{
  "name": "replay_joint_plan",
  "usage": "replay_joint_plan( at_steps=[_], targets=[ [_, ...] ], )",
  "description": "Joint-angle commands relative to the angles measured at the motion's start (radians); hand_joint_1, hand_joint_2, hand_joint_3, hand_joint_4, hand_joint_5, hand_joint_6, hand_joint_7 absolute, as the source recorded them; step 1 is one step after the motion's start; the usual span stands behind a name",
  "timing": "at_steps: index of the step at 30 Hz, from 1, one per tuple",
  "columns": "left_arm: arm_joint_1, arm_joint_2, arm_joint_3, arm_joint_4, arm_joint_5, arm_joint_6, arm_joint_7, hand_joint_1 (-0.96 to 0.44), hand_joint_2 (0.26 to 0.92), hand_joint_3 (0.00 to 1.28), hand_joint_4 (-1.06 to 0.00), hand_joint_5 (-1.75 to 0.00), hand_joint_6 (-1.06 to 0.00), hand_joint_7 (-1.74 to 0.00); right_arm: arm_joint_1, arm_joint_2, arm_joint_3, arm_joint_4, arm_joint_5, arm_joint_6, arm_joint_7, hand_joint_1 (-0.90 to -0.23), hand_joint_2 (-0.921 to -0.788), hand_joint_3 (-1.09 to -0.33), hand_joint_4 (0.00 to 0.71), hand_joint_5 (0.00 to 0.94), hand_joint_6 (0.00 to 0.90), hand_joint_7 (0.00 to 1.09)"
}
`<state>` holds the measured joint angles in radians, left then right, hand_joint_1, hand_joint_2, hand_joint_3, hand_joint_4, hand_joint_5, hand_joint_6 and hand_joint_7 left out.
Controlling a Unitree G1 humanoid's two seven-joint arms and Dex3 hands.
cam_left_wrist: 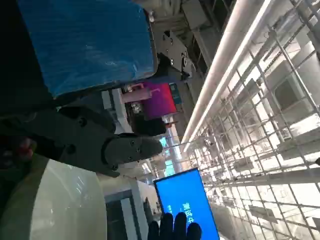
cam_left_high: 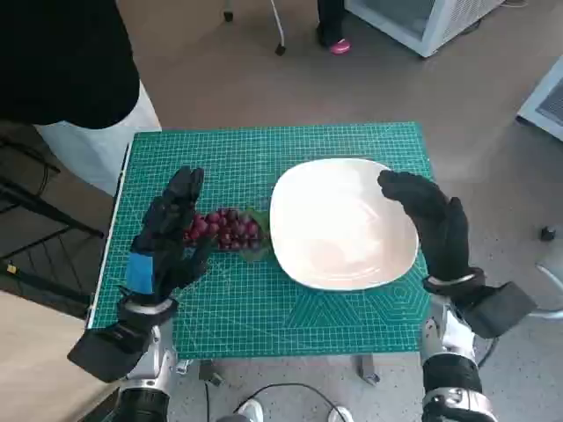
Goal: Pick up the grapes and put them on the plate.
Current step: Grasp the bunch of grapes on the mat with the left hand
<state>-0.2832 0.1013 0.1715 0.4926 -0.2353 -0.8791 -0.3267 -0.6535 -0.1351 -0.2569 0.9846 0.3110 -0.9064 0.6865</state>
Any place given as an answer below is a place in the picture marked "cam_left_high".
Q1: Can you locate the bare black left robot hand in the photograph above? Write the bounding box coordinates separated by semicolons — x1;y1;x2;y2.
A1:
124;165;216;303

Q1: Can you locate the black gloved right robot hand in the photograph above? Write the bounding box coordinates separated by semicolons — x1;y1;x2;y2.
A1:
377;170;474;280

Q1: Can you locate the purple toy grape bunch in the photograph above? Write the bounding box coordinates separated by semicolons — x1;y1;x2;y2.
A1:
181;207;270;264

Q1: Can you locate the white square plate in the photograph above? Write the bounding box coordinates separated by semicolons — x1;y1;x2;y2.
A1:
268;157;420;291

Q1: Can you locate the green cutting mat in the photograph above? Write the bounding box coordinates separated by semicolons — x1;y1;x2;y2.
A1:
87;121;435;360

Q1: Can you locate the grey metal table leg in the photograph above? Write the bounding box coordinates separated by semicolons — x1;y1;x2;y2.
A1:
197;359;223;388
355;353;380;387

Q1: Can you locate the black metal rack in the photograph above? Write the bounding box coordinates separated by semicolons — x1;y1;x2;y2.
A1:
0;125;111;309

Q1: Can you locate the white vented appliance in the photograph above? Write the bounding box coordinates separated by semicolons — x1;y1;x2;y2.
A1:
515;56;563;142

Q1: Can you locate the person in black top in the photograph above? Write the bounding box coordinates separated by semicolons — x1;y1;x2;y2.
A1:
0;0;163;197

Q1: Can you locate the white left robot foot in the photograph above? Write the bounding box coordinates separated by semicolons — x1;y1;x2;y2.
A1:
237;398;265;422

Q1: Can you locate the white glass-top appliance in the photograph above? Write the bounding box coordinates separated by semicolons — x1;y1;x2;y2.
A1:
342;0;507;58

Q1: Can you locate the person with pink shoe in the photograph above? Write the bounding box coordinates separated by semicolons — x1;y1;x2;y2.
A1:
315;0;353;56

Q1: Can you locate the white chair leg with castor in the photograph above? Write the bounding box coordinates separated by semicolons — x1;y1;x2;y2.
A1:
267;0;288;56

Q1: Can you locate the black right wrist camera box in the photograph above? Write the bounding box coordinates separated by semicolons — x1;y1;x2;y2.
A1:
459;280;538;339

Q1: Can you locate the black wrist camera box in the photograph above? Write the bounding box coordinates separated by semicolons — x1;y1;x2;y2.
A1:
459;280;538;339
67;319;153;383

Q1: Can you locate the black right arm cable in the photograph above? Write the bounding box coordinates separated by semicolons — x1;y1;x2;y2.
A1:
477;336;503;369

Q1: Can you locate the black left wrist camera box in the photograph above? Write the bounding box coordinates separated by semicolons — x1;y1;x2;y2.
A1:
67;319;153;383

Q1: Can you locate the black floor cable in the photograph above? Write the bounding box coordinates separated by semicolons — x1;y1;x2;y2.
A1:
232;382;348;422

